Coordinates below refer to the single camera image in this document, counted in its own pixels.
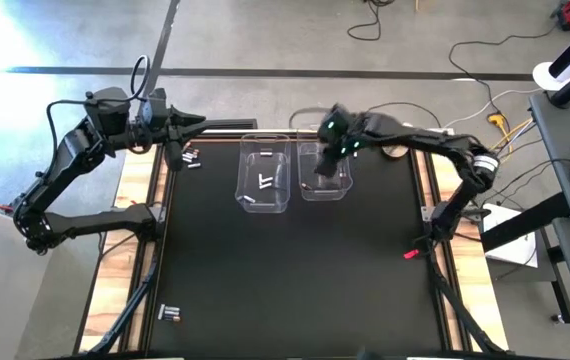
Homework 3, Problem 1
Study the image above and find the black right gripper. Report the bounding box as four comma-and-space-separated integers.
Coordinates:
313, 115, 367, 179

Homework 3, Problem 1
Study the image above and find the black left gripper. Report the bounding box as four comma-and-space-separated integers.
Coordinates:
158, 103, 207, 172

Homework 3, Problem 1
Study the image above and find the clear plastic bin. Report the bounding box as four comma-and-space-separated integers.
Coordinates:
234, 132, 292, 215
296, 130, 355, 202

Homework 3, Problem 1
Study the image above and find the round disc stand white knob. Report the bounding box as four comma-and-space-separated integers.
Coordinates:
382, 143, 411, 159

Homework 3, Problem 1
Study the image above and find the black table mat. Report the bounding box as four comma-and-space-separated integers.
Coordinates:
147, 137, 444, 355

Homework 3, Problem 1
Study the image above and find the black table support bar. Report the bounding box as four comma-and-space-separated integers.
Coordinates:
479, 192, 570, 254

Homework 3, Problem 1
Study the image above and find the beige grey panel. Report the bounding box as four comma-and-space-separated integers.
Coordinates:
0, 199, 59, 360

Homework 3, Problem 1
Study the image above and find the black white bar stand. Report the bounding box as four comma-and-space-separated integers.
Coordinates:
532, 9, 570, 92

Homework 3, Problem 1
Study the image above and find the black table leg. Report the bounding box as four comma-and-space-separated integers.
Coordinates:
544, 244, 570, 326

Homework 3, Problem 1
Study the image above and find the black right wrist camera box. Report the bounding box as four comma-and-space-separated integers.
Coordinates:
318, 104, 349, 139

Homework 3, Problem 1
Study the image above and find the black arched floor cable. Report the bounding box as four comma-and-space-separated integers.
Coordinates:
367, 101, 443, 130

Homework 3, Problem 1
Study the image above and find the black left camera cable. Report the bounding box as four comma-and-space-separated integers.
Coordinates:
129, 53, 152, 104

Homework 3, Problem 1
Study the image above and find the black looped floor cable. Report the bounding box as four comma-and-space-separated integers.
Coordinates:
346, 0, 396, 42

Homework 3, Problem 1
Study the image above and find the yellow extension cord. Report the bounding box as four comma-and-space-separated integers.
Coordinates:
462, 113, 536, 181

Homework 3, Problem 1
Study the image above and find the white floor cable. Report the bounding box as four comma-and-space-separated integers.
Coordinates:
443, 87, 544, 129

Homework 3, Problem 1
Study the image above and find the thin black floor cable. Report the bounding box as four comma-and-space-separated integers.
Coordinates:
489, 157, 570, 211

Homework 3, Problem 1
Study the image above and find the long black floor cable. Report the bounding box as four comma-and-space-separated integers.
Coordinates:
447, 23, 561, 119

